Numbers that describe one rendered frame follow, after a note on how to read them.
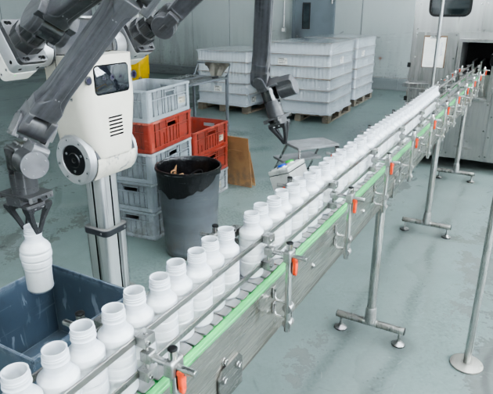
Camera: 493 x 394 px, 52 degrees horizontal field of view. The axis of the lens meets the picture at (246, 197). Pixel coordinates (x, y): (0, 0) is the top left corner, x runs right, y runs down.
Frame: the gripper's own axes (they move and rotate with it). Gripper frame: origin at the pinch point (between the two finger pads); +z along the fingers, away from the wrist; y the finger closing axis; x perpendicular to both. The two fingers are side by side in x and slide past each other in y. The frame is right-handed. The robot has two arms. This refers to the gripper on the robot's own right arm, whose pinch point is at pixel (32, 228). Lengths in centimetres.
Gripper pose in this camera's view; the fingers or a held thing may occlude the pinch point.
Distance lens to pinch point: 125.2
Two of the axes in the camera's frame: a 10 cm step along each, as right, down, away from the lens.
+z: 0.1, 9.4, 3.5
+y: 8.8, 1.5, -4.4
